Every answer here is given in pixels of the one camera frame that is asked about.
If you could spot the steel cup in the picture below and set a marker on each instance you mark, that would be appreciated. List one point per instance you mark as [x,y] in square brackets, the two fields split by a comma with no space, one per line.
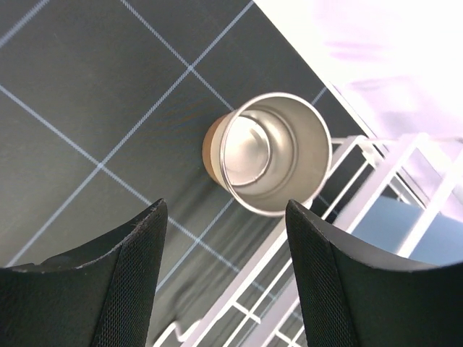
[274,148]

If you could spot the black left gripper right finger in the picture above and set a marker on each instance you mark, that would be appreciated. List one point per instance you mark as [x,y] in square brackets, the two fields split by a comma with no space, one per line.
[355,294]

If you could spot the white wire dish rack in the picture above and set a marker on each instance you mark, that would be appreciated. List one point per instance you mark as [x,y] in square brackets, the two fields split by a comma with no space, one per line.
[361,169]

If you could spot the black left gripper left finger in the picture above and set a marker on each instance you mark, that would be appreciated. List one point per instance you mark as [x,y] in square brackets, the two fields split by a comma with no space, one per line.
[98,294]

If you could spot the black grid mat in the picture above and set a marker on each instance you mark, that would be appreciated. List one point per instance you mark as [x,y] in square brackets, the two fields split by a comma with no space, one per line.
[104,106]

